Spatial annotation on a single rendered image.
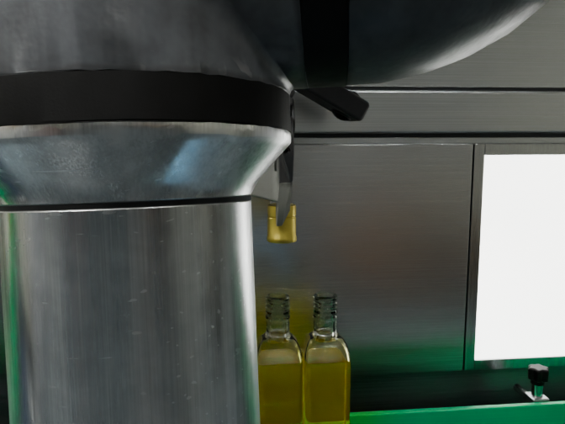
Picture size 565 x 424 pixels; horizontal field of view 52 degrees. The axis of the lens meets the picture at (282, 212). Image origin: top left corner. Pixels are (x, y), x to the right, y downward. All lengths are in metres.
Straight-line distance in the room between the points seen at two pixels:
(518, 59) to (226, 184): 0.79
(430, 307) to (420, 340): 0.05
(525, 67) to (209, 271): 0.81
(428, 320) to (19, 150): 0.78
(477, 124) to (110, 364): 0.77
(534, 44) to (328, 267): 0.44
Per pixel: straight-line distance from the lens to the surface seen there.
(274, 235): 0.68
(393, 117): 0.85
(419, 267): 0.88
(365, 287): 0.86
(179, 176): 0.17
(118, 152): 0.16
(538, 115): 0.93
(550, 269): 0.97
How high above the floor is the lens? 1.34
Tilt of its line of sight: 8 degrees down
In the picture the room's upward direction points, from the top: straight up
